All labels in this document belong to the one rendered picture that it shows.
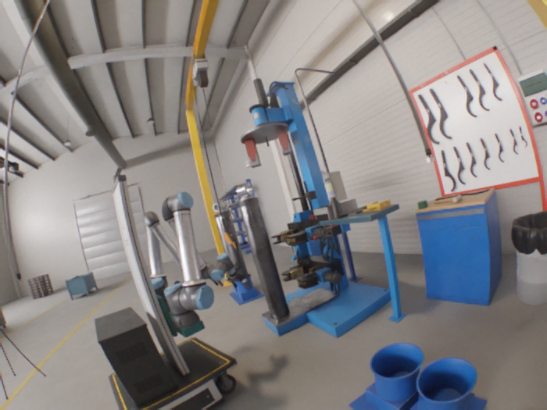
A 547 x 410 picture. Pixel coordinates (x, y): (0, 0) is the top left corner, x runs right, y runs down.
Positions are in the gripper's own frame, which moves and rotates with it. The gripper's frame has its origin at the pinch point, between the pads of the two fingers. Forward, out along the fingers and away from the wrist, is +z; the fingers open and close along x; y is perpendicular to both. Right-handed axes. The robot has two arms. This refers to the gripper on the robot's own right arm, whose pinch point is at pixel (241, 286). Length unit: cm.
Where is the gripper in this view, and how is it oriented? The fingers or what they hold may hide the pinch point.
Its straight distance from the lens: 192.2
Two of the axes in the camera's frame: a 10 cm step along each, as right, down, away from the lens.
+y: -4.2, 5.2, -7.5
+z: 3.7, 8.5, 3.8
